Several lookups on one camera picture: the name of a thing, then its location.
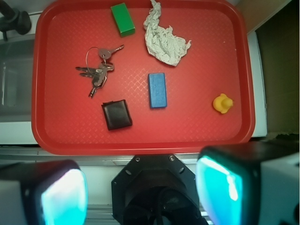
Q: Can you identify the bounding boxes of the green rectangular block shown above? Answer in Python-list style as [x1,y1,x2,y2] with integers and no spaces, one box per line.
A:
[111,3,135,38]

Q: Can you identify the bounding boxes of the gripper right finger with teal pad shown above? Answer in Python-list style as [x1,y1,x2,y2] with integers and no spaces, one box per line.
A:
[195,142,300,225]

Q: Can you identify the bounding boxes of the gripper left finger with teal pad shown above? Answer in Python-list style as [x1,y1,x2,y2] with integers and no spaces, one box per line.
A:
[0,160,88,225]

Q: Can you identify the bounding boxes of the bunch of silver keys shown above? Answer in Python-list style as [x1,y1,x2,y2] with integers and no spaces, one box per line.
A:
[75,45,124,98]

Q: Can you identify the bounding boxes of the black leather wallet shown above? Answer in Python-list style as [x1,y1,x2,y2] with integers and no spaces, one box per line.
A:
[101,99,133,130]

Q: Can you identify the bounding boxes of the crumpled white paper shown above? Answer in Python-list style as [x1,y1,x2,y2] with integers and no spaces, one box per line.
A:
[143,0,192,67]

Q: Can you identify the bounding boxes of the black clamp knob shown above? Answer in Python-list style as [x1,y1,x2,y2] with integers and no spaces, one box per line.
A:
[0,0,32,41]

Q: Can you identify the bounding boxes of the red plastic tray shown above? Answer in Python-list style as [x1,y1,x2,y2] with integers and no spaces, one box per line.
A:
[31,0,255,155]

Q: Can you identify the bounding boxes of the yellow rubber duck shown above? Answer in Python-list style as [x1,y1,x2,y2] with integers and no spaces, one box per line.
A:
[212,93,233,114]

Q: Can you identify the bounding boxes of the clear plastic bin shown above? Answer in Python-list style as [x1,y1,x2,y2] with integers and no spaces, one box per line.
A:
[0,39,34,122]

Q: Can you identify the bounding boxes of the blue rectangular block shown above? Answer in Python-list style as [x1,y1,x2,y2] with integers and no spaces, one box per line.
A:
[148,73,167,108]

